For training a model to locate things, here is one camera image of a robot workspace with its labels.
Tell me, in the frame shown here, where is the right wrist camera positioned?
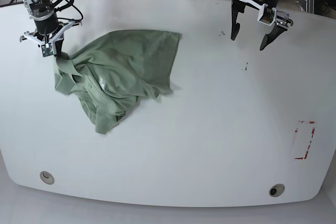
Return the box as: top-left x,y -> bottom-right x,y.
41,45 -> 54,57

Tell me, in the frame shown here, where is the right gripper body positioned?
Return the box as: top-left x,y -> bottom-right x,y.
19,15 -> 82,48

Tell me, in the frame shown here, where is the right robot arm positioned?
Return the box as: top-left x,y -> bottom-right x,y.
19,0 -> 83,57

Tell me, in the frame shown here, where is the table cable grommet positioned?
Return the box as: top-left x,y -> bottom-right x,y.
269,184 -> 285,197
40,171 -> 55,185

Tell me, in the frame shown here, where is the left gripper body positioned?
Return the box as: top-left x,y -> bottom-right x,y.
231,0 -> 293,26

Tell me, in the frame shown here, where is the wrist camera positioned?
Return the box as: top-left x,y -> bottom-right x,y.
41,45 -> 54,57
257,4 -> 277,26

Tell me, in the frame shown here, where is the red tape rectangle marking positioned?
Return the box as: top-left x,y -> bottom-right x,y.
291,121 -> 316,160

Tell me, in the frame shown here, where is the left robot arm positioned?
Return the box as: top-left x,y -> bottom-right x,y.
230,0 -> 293,51

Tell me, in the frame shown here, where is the right table cable grommet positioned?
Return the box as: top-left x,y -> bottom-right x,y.
269,184 -> 285,197

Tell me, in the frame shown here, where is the left table cable grommet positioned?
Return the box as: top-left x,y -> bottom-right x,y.
40,171 -> 55,185

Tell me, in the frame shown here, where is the green polo shirt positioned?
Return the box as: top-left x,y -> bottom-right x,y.
54,29 -> 182,134

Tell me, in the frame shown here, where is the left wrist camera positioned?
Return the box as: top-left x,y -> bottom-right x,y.
257,4 -> 277,26

